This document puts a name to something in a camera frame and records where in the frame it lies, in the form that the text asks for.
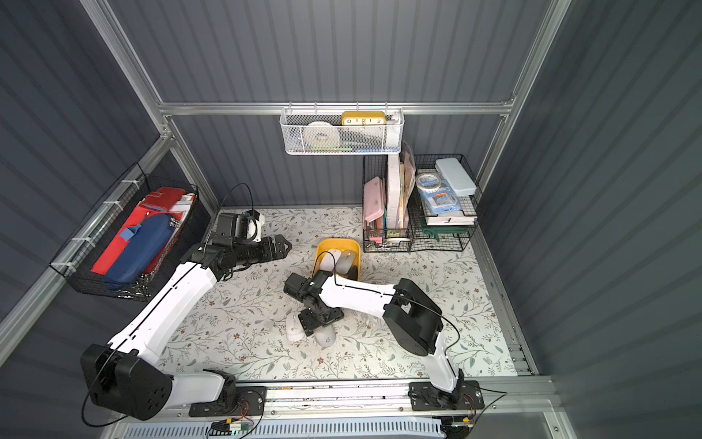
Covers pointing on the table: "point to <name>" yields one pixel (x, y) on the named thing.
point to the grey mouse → (324, 336)
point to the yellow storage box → (353, 245)
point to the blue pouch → (145, 241)
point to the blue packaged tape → (438, 194)
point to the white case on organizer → (455, 176)
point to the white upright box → (393, 189)
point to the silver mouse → (345, 262)
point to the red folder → (163, 248)
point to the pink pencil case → (374, 198)
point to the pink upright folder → (407, 178)
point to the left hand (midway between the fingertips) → (279, 247)
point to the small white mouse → (295, 330)
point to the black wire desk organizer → (420, 203)
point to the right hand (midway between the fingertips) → (328, 326)
